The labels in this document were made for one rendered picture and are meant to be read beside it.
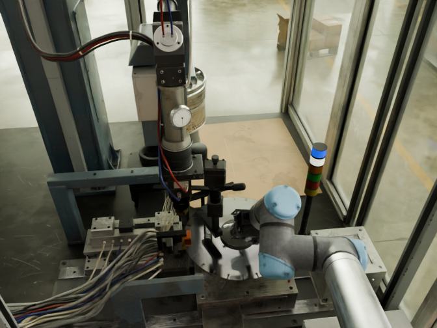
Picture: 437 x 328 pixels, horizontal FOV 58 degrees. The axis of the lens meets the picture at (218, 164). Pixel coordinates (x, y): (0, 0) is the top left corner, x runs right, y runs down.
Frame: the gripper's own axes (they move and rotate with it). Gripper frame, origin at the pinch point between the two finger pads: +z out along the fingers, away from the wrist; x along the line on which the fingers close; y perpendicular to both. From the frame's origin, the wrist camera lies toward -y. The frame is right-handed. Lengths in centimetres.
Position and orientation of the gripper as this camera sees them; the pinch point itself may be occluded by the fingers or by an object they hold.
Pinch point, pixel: (246, 233)
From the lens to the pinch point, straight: 117.3
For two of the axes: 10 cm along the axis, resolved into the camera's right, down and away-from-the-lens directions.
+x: 0.0, 9.3, -3.8
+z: -2.3, 3.7, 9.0
